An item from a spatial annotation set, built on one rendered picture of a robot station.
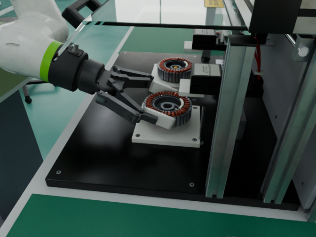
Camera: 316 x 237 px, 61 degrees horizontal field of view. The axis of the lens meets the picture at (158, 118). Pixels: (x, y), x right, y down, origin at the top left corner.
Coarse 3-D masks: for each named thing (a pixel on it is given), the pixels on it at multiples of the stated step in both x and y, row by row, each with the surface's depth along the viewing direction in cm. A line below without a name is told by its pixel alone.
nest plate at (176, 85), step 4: (156, 64) 90; (156, 68) 88; (152, 72) 85; (156, 72) 85; (156, 76) 83; (156, 80) 81; (160, 80) 81; (164, 80) 81; (164, 84) 79; (168, 84) 79; (172, 84) 79; (176, 84) 79; (176, 88) 78
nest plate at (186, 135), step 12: (192, 108) 69; (192, 120) 65; (144, 132) 61; (156, 132) 61; (168, 132) 61; (180, 132) 61; (192, 132) 61; (168, 144) 59; (180, 144) 59; (192, 144) 58
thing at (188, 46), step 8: (200, 32) 74; (208, 32) 74; (192, 40) 76; (200, 40) 74; (208, 40) 73; (216, 40) 76; (224, 40) 76; (184, 48) 76; (192, 48) 75; (200, 48) 75; (208, 48) 74; (216, 48) 74; (224, 48) 74; (224, 56) 78
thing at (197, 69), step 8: (192, 64) 58; (200, 64) 58; (208, 64) 58; (216, 64) 58; (192, 72) 55; (200, 72) 55; (208, 72) 55; (216, 72) 55; (184, 80) 60; (192, 80) 54; (200, 80) 54; (208, 80) 54; (216, 80) 53; (184, 88) 57; (192, 88) 55; (200, 88) 55; (208, 88) 54; (216, 88) 54; (248, 88) 54; (192, 96) 57; (200, 96) 56; (248, 96) 54; (256, 96) 54
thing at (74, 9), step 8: (80, 0) 44; (88, 0) 47; (96, 0) 49; (72, 8) 41; (80, 8) 45; (96, 8) 49; (64, 16) 41; (72, 16) 41; (80, 16) 42; (72, 24) 42
